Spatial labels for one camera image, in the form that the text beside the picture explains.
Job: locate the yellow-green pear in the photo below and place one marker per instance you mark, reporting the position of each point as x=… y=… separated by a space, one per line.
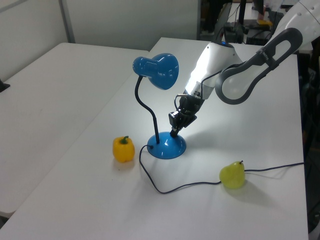
x=232 y=176

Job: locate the black equipment box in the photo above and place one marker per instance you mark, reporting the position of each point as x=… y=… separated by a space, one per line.
x=235 y=32

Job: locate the yellow bell pepper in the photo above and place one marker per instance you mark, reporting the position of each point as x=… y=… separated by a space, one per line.
x=123 y=151

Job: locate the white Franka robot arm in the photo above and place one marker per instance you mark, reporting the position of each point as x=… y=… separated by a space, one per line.
x=215 y=62

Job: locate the yellow background object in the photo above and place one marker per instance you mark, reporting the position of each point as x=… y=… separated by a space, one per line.
x=265 y=22

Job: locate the white folding table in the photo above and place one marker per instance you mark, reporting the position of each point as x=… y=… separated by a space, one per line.
x=50 y=100

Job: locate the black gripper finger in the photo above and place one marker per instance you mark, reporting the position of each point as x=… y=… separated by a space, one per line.
x=173 y=118
x=180 y=125

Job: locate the blue gooseneck desk lamp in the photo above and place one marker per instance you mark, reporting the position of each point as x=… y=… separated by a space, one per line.
x=167 y=147

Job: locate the black background stand pole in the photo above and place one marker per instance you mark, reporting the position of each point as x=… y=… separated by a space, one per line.
x=241 y=11

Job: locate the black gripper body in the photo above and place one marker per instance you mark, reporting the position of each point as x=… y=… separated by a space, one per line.
x=190 y=107

